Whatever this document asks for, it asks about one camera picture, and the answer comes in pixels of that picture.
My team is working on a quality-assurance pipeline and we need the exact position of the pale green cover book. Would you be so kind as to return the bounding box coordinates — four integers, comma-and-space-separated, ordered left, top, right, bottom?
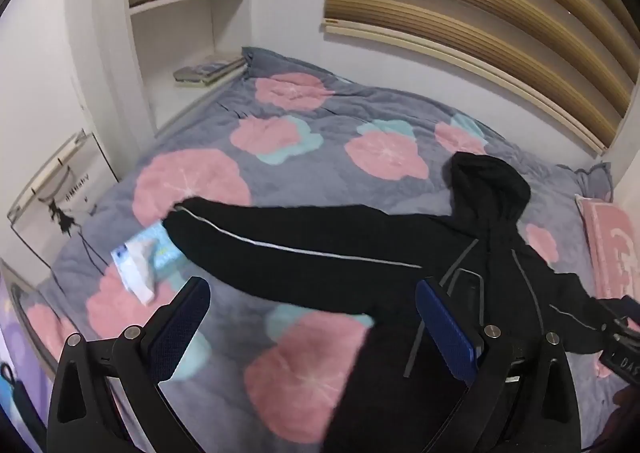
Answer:
173, 65, 246, 88

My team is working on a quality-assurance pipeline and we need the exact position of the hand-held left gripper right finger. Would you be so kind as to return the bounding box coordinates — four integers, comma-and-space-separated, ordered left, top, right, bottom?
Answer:
416, 277, 583, 453

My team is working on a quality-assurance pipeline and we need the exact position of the blue and white tissue packet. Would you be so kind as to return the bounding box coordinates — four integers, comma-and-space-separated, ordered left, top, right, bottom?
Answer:
111, 224, 188, 306

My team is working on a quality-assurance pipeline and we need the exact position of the grey cover book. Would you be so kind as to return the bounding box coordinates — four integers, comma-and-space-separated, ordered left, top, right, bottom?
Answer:
196, 57, 247, 77

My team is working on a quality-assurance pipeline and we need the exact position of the pink pillow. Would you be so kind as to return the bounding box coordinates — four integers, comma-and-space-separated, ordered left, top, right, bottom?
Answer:
575, 193, 640, 306

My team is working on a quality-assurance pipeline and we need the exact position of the black hooded jacket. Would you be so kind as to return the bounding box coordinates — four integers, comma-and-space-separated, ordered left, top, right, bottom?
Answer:
162, 150, 631, 453

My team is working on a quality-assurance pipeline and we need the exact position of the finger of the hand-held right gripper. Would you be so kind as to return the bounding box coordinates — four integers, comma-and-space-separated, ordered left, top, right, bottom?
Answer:
597, 297, 640, 334

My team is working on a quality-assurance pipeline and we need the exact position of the white wall shelf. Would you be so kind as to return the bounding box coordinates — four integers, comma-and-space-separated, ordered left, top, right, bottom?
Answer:
122, 0, 251, 131

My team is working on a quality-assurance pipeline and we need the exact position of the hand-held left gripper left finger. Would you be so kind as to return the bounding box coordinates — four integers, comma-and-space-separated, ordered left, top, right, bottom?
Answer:
46, 276, 211, 453

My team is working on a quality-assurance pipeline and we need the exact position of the grey blanket with pink flowers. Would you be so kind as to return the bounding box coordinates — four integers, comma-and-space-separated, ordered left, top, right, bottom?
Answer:
25, 47, 631, 453

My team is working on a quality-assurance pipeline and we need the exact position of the white hanging wall scroll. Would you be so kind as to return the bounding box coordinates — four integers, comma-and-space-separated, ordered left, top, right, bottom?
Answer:
7, 130, 121, 284

